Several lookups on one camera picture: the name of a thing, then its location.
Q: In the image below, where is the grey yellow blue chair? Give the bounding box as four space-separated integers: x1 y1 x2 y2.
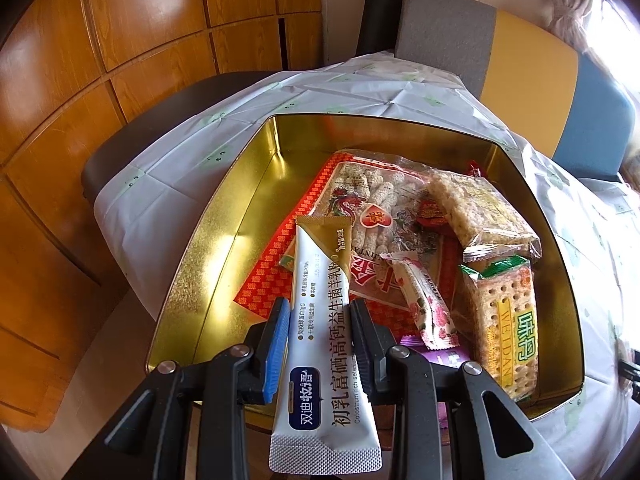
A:
395 0 636 176

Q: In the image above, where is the puffed rice cake pack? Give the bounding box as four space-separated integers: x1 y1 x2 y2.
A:
425 167 543 263

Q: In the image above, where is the purple snack packet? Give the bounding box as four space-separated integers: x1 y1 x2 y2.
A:
400 335 473 426

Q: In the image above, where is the gold tin box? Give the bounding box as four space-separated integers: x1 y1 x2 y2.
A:
145 114 586 423

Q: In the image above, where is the beige curtain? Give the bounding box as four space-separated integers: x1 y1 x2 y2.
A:
542 0 640 66

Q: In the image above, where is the yellow green cracker pack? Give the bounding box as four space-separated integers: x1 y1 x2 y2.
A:
459 255 538 403

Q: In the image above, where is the large red snack bag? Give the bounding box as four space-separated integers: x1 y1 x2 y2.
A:
232 149 468 326

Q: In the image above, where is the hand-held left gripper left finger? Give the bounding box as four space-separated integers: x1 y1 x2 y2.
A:
65 297 292 480

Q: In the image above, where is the wooden wardrobe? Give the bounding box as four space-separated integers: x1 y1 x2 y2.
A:
0 0 323 431

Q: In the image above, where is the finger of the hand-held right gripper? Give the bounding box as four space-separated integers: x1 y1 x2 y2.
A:
620 357 640 396

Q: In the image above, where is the white cloud-print tablecloth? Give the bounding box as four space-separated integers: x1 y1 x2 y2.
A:
92 50 640 480

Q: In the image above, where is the pink floral candy packet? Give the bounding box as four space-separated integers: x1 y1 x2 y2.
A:
380 252 461 351

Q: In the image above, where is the dark brown chair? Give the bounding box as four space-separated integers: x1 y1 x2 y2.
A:
81 71 281 201

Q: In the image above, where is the white and gold long sachet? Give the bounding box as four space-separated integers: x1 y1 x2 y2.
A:
269 215 383 473

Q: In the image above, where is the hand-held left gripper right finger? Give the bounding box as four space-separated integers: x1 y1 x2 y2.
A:
349 299 576 480

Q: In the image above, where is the window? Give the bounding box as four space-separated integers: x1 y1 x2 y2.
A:
600 0 640 53

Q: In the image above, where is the red candy packet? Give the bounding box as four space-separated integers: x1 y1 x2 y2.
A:
417 200 453 231

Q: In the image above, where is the black rolled mat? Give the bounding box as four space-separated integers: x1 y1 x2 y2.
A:
356 0 411 57

